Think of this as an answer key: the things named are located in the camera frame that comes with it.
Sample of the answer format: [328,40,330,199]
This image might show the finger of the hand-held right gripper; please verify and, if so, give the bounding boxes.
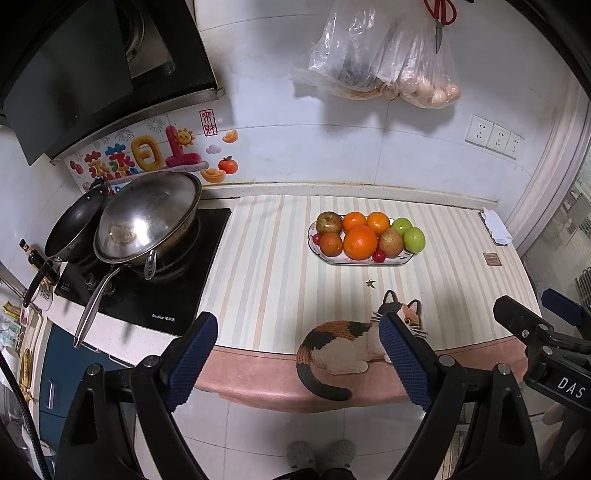
[541,288,591,340]
[493,296,561,365]

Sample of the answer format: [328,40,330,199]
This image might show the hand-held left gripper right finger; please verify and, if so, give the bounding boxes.
[378,312,541,480]

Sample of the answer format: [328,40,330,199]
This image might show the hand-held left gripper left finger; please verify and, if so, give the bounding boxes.
[55,311,219,480]

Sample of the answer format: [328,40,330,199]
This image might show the floral ceramic plate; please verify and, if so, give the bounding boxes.
[308,216,416,267]

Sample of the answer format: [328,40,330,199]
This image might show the yellow red apple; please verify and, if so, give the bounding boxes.
[379,229,404,258]

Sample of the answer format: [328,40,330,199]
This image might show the large orange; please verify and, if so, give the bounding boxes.
[343,225,379,260]

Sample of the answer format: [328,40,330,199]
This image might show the brownish red apple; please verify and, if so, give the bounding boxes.
[319,232,344,257]

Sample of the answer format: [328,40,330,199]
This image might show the dark red apple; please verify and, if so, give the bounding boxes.
[316,211,344,235]

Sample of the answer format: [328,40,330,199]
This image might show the black gas stove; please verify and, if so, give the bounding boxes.
[54,208,232,324]

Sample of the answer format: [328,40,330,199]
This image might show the white cloth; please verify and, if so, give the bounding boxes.
[480,208,513,246]

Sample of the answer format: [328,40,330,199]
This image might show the grey fuzzy slipper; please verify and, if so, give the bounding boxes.
[323,439,356,472]
[286,440,317,472]

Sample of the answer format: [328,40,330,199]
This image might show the blue cabinet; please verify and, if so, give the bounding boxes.
[39,323,139,453]

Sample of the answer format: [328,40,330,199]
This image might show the stainless steel wok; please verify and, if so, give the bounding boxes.
[74,171,204,349]

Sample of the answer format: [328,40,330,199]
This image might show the white mug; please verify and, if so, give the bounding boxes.
[34,281,56,312]

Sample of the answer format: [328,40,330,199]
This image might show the black frying pan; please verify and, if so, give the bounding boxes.
[22,178,112,308]

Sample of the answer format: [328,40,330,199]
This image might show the dark sauce bottle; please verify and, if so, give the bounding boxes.
[18,239,43,268]

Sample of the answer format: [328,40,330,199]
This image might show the plastic bag of garlic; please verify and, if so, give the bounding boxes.
[369,18,462,110]

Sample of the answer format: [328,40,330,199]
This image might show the clear plastic bag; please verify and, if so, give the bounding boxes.
[291,0,402,100]

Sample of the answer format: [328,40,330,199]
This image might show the black range hood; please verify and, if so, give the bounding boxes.
[0,0,225,167]

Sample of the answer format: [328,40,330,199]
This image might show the colourful character wall sticker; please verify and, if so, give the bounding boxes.
[69,117,209,192]

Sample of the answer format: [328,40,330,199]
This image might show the red handled scissors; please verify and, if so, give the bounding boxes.
[424,0,459,54]

